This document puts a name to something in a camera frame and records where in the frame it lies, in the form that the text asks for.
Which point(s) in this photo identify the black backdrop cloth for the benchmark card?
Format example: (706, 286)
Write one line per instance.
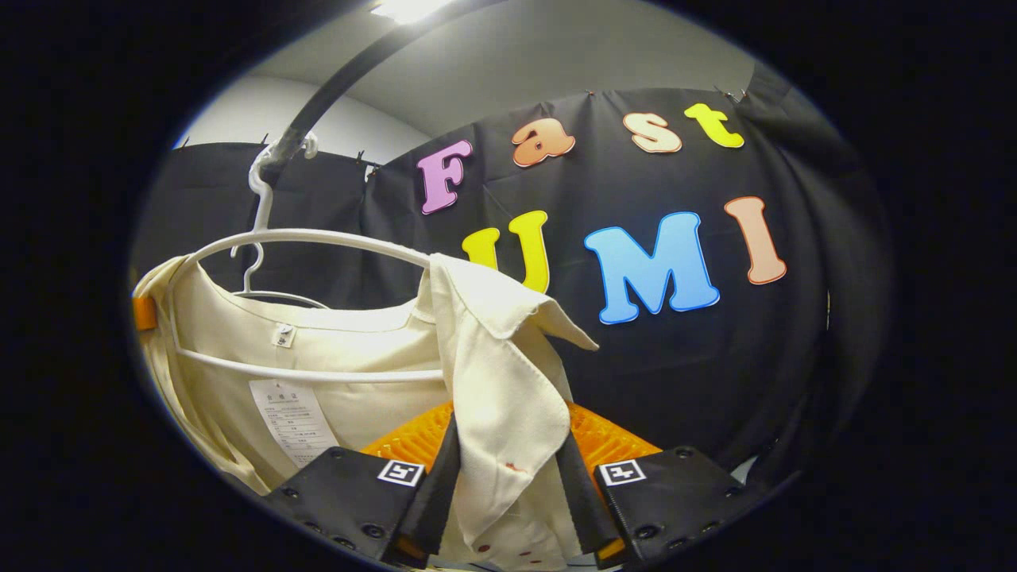
(675, 381)

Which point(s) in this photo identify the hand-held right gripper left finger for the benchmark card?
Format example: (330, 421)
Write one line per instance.
(433, 492)

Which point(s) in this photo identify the black clothes rack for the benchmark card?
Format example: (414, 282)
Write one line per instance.
(342, 79)

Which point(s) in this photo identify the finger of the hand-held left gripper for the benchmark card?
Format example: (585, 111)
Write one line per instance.
(144, 313)

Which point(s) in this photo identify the cream button shirt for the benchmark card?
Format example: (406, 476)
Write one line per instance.
(500, 373)

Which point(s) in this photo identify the white plastic hanger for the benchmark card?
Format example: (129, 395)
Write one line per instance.
(253, 270)
(318, 235)

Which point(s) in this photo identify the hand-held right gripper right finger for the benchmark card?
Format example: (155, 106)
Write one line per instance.
(580, 500)

